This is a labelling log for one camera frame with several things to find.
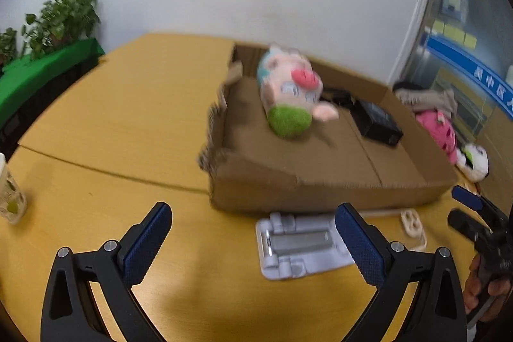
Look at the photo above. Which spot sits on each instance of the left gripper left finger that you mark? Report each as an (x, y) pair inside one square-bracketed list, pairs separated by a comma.
[(70, 311)]

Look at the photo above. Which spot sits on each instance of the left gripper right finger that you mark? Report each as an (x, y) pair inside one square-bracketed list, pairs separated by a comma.
[(436, 312)]

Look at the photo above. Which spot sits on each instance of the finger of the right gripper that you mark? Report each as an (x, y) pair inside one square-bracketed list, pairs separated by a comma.
[(488, 211), (467, 226)]

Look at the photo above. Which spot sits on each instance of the black charger box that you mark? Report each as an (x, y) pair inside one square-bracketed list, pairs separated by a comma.
[(374, 123)]

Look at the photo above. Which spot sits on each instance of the black sunglasses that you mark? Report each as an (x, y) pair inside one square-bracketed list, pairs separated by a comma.
[(338, 97)]

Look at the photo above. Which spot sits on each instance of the teal pink plush toy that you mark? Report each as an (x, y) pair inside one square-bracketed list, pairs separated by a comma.
[(290, 92)]

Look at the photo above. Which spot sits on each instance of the person right hand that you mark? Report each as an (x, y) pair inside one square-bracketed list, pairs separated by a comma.
[(500, 289)]

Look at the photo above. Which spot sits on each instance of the beige phone case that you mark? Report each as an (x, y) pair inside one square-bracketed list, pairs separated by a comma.
[(410, 222)]

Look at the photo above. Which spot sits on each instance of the grey beige cloth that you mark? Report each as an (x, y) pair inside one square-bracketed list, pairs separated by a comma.
[(418, 99)]

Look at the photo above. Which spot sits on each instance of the clear drink bottle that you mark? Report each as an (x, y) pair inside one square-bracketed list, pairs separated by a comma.
[(13, 203)]

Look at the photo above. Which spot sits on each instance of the grey phone stand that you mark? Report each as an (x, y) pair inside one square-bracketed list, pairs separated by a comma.
[(292, 247)]

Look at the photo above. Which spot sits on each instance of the brown cardboard box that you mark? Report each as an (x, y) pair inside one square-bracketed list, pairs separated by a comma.
[(253, 170)]

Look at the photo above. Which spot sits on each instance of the green planter shelf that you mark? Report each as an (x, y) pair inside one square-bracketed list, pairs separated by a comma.
[(23, 77)]

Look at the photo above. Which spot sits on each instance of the small potted plant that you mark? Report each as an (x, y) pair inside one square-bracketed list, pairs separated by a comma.
[(8, 46)]

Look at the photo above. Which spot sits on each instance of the green potted plant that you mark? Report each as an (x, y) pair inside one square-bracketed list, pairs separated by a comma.
[(59, 24)]

